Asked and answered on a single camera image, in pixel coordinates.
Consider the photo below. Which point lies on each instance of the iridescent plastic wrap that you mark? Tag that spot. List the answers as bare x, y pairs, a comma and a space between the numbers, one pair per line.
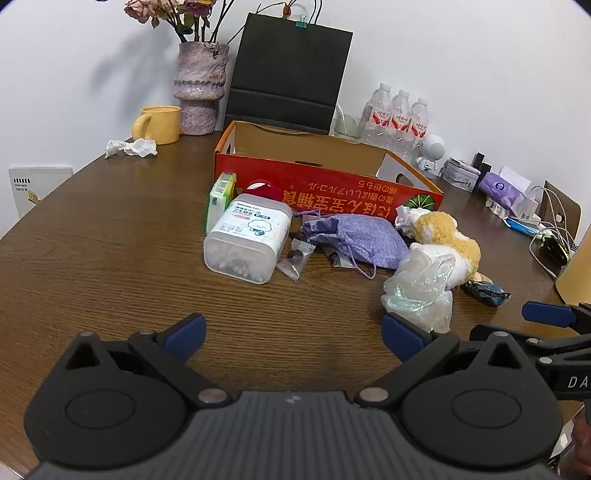
415, 290

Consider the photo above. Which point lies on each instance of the dark candy wrapper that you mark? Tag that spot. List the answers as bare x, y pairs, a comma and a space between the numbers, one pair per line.
485, 291

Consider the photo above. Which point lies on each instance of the red fabric rose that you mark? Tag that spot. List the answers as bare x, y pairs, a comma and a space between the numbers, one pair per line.
263, 189

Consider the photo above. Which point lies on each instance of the yellow mug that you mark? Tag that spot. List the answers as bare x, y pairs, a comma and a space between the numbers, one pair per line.
159, 124

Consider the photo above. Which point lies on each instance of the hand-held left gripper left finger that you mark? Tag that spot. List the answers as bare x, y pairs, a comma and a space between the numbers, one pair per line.
185, 333

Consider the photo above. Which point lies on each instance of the blue flat item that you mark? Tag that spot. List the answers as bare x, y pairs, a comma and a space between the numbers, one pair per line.
521, 226

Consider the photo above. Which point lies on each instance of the white robot figure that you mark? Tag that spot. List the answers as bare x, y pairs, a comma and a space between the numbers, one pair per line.
433, 147

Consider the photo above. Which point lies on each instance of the small crumpled white paper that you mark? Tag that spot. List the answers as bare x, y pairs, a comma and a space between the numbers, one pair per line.
406, 218

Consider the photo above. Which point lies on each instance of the beige eraser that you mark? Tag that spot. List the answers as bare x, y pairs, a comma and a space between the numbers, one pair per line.
480, 277

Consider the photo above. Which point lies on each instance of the crumpled white tissue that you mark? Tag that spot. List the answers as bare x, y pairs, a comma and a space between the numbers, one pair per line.
134, 147

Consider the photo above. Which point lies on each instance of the purple ceramic vase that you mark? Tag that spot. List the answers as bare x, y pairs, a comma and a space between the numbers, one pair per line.
199, 83

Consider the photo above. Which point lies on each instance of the purple wipes pack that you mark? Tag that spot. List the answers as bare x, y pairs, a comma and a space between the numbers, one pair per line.
498, 189

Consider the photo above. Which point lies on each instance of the black paper bag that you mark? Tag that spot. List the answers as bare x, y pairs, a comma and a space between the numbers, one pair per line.
286, 64

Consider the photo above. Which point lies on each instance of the purple fabric pouch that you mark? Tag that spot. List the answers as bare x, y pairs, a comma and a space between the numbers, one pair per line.
360, 237

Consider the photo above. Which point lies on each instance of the clear cotton swab box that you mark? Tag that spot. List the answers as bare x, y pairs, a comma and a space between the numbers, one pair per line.
244, 240

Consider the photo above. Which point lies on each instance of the green binder clip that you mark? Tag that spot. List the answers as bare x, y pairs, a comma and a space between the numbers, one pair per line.
301, 22

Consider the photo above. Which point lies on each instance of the dried pink roses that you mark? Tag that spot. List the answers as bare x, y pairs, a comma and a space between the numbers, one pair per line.
138, 9

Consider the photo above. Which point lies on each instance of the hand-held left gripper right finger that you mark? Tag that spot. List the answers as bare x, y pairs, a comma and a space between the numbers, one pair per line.
402, 335

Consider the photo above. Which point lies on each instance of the white tissue sheet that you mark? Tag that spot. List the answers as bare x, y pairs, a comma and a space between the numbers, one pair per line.
515, 177

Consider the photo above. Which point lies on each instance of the yellow and white plush toy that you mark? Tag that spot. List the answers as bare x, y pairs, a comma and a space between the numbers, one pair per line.
457, 249

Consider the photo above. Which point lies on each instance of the white power strip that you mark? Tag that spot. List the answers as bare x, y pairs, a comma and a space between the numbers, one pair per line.
519, 210

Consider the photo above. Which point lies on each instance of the green packet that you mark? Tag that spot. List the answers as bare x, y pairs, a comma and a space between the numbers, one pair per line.
220, 196

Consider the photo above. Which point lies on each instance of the clear water bottle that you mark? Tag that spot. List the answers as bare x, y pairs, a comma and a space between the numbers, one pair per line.
400, 120
379, 113
419, 124

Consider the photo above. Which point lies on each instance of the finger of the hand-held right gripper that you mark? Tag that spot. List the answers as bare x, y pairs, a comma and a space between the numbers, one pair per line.
545, 345
549, 314

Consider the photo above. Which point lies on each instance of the small clear plastic bag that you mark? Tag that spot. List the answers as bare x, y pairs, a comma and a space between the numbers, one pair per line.
334, 257
295, 258

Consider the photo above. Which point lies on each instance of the wooden chair back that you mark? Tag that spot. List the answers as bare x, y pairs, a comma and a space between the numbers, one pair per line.
570, 210

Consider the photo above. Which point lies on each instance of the small black box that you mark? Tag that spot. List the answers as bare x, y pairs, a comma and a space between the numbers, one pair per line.
482, 162

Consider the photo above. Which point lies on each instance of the white labelled box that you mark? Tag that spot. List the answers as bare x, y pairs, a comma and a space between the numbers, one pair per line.
39, 189

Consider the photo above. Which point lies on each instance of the light wooden board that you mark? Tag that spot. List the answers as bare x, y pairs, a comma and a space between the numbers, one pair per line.
577, 277

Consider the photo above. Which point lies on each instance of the red cardboard box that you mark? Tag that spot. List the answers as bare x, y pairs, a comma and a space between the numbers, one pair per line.
323, 184

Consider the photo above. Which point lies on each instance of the black and yellow device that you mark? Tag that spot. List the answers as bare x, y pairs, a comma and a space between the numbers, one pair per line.
554, 247

